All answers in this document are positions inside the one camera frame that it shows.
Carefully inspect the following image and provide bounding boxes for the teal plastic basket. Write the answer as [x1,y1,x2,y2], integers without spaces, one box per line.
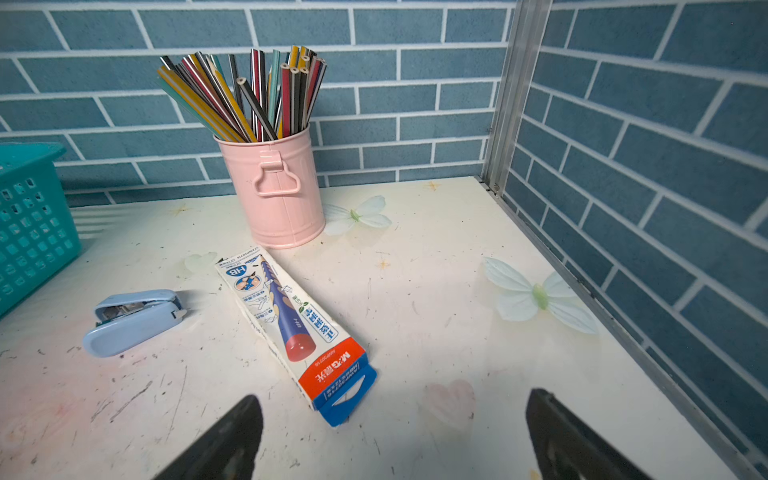
[1,143,81,315]

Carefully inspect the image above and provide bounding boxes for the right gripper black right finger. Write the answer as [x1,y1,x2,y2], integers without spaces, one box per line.
[525,388,650,480]

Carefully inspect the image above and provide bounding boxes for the pink metal pencil bucket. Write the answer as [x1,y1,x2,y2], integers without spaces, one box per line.
[216,130,326,249]

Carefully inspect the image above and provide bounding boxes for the light blue stapler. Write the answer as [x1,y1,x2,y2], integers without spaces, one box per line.
[83,289,187,358]

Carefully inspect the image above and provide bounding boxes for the right corner aluminium post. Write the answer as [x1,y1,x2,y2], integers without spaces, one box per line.
[482,0,552,197]

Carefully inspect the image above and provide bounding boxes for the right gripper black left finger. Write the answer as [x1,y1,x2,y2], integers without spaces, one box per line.
[155,394,263,479]

